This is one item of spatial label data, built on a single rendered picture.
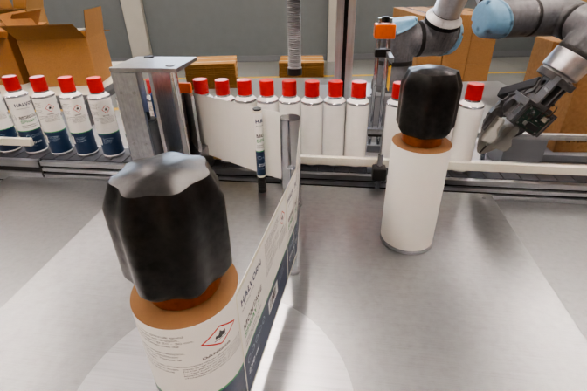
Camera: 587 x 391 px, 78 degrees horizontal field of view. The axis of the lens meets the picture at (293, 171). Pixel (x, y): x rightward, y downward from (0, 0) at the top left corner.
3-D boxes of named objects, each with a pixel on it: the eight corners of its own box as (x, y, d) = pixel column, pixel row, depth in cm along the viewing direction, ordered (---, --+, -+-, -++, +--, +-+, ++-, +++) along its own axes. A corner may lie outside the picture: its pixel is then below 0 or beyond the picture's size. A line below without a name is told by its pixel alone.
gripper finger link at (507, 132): (485, 161, 80) (517, 128, 76) (477, 150, 86) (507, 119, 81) (496, 168, 81) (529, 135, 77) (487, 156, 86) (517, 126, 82)
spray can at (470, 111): (448, 173, 85) (466, 86, 75) (443, 163, 90) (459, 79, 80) (472, 174, 85) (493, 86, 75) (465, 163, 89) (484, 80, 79)
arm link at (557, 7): (518, -10, 77) (555, 3, 69) (564, -11, 79) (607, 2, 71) (504, 29, 82) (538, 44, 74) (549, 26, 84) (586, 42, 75)
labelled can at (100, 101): (100, 158, 95) (76, 79, 86) (111, 149, 100) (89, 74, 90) (118, 159, 95) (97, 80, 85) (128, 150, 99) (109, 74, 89)
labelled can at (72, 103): (73, 157, 96) (47, 79, 86) (86, 148, 101) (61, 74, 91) (92, 157, 96) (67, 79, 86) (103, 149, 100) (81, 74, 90)
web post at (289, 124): (279, 209, 73) (275, 120, 64) (282, 196, 77) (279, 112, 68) (301, 210, 73) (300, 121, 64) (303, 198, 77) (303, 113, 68)
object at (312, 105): (300, 167, 89) (299, 83, 79) (301, 157, 94) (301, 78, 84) (321, 168, 89) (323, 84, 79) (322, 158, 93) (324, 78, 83)
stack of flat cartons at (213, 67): (187, 90, 469) (183, 65, 454) (193, 79, 515) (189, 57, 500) (237, 87, 474) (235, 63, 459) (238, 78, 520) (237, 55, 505)
